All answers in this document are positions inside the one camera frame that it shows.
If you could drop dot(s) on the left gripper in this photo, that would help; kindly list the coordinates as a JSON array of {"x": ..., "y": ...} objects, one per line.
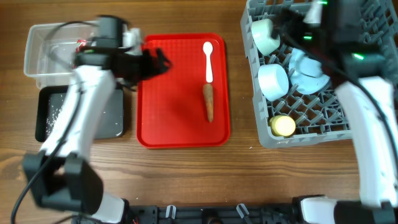
[{"x": 147, "y": 70}]

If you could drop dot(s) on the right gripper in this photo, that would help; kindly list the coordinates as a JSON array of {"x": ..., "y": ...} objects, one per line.
[{"x": 293, "y": 23}]

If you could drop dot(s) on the mint green bowl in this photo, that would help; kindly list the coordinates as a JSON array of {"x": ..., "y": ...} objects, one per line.
[{"x": 262, "y": 36}]

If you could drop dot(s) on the large light blue plate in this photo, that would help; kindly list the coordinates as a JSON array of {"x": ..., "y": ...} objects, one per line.
[{"x": 307, "y": 73}]

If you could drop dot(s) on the red snack wrapper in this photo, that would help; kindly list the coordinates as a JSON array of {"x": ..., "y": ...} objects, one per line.
[{"x": 80, "y": 44}]

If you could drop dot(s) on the small light blue bowl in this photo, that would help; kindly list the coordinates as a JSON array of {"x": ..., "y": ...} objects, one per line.
[{"x": 273, "y": 81}]

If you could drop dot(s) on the white rice grains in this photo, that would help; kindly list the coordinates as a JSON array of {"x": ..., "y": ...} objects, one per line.
[{"x": 55, "y": 106}]

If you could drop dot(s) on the orange carrot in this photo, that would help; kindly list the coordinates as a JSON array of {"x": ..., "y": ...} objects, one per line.
[{"x": 209, "y": 101}]

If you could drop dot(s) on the white plastic spoon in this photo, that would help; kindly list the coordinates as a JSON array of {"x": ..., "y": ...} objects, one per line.
[{"x": 208, "y": 49}]

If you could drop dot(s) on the yellow plastic cup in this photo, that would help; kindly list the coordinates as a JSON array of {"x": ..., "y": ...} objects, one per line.
[{"x": 282, "y": 125}]

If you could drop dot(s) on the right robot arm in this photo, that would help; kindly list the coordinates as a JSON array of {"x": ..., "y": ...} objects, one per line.
[{"x": 358, "y": 73}]

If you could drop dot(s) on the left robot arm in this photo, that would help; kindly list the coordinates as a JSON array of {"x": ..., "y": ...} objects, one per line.
[{"x": 59, "y": 176}]

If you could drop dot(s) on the grey dishwasher rack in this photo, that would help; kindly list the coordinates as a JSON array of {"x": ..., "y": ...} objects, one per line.
[{"x": 318, "y": 116}]

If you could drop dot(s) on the red serving tray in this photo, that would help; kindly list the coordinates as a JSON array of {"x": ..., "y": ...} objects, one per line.
[{"x": 171, "y": 109}]

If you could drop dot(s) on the clear plastic bin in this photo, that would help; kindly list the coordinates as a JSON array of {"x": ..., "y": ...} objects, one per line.
[{"x": 44, "y": 55}]

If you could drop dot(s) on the black plastic tray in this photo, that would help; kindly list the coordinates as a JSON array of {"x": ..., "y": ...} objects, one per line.
[{"x": 110, "y": 124}]

